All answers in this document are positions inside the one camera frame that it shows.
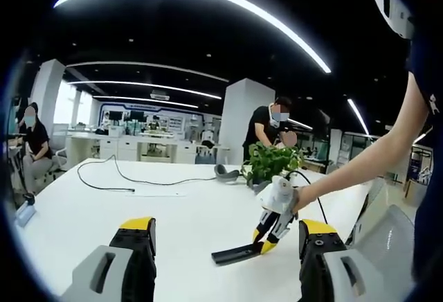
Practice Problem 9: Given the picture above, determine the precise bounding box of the bright ceiling light strip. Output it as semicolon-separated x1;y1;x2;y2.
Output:
67;80;222;100

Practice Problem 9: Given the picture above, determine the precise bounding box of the short ceiling light strip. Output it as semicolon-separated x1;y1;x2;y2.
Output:
347;98;370;136

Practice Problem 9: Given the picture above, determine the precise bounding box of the light blue box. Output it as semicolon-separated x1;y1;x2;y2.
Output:
15;202;37;227

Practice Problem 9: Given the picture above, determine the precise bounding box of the person's right hand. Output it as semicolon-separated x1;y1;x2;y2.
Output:
292;181;323;213

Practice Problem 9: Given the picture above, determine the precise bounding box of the grey mesh office chair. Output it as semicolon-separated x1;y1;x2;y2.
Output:
341;177;418;302

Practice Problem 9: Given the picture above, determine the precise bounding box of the long black table cable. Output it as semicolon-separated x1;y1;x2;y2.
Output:
76;154;217;192

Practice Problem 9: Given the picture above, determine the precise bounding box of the person's dark blue shirt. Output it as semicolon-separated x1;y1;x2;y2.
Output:
403;14;443;282

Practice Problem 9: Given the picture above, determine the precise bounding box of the black remote control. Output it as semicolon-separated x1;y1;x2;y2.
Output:
210;241;264;267

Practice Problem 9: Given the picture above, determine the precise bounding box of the white office chair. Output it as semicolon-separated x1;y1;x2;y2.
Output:
46;142;70;178

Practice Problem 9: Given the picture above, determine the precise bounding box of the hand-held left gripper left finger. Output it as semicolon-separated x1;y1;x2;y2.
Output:
60;216;159;302

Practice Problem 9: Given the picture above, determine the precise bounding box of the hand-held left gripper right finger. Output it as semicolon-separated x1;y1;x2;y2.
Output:
298;218;409;302

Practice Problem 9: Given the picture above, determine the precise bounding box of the green potted plant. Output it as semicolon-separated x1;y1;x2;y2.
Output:
240;141;305;188

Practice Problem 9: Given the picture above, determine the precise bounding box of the dim ceiling light strip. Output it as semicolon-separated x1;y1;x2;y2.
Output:
65;61;229;83

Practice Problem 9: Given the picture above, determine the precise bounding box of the white desk row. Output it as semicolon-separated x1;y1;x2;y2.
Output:
65;132;229;163

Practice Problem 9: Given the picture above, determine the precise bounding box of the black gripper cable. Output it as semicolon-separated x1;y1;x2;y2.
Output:
285;169;329;225

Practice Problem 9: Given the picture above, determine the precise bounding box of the white worn device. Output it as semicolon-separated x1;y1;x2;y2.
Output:
366;0;415;39

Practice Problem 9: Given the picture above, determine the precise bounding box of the thin ceiling light strip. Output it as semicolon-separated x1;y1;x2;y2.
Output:
93;96;200;109

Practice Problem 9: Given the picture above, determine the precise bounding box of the grey curved neck device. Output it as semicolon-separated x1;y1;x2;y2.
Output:
254;181;274;195
213;163;240;185

